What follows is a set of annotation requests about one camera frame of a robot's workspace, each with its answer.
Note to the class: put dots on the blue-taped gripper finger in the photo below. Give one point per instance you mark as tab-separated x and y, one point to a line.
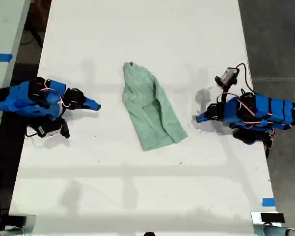
88	108
205	120
93	103
203	116

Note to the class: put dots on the pale green T-shirt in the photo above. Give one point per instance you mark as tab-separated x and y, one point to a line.
149	105

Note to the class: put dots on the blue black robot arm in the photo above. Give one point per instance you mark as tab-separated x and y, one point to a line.
265	110
19	98

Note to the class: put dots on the black table clamp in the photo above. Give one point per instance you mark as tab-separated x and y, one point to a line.
268	145

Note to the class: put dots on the long blue tape strip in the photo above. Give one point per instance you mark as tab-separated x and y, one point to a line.
0	57

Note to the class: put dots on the white side table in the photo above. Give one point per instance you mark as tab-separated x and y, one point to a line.
2	29

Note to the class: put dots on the short blue tape piece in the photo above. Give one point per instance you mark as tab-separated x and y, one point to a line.
268	202

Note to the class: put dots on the small black box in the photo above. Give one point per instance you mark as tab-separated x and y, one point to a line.
272	217
17	220

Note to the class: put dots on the black round object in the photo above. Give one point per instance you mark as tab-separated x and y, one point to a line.
149	234

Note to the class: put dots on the camera black stalk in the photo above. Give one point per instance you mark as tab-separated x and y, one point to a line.
224	94
61	119

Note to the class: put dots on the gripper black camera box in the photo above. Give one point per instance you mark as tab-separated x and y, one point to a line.
49	129
229	75

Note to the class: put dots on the silver metal bracket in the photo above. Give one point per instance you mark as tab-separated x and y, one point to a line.
31	225
255	218

